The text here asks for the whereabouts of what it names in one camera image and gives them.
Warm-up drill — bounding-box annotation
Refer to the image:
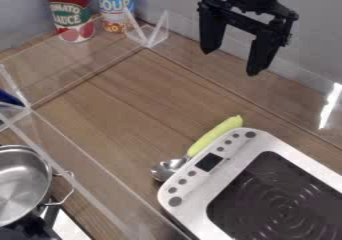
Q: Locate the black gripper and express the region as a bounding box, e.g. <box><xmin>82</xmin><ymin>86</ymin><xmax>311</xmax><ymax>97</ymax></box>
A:
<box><xmin>197</xmin><ymin>0</ymin><xmax>299</xmax><ymax>76</ymax></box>

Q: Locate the green handled metal spoon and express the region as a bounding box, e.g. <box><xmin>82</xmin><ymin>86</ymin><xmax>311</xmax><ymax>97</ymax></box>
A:
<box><xmin>149</xmin><ymin>115</ymin><xmax>243</xmax><ymax>182</ymax></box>

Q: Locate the white and black stove top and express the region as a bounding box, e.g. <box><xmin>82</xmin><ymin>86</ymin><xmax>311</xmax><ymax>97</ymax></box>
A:
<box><xmin>157</xmin><ymin>128</ymin><xmax>342</xmax><ymax>240</ymax></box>

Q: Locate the black stove under pot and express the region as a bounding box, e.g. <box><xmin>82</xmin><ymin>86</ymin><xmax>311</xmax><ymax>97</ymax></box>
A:
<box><xmin>0</xmin><ymin>206</ymin><xmax>62</xmax><ymax>240</ymax></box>

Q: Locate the alphabet soup can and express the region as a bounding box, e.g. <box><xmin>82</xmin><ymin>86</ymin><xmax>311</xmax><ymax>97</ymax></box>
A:
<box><xmin>97</xmin><ymin>0</ymin><xmax>134</xmax><ymax>33</ymax></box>

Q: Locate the tomato sauce can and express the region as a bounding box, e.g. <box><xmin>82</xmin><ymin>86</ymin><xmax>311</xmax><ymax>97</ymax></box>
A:
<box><xmin>48</xmin><ymin>0</ymin><xmax>94</xmax><ymax>43</ymax></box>

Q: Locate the blue object at left edge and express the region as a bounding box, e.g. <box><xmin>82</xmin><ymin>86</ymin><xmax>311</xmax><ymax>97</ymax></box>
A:
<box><xmin>0</xmin><ymin>89</ymin><xmax>23</xmax><ymax>106</ymax></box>

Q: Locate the stainless steel pot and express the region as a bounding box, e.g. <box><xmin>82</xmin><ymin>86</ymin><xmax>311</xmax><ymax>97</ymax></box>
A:
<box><xmin>0</xmin><ymin>145</ymin><xmax>74</xmax><ymax>227</ymax></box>

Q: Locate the clear acrylic corner bracket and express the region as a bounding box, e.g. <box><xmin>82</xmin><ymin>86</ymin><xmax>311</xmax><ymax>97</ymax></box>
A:
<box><xmin>124</xmin><ymin>9</ymin><xmax>168</xmax><ymax>49</ymax></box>

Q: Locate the clear acrylic left bracket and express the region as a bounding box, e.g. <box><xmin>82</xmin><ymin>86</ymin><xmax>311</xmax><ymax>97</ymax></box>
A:
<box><xmin>0</xmin><ymin>64</ymin><xmax>30</xmax><ymax>132</ymax></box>

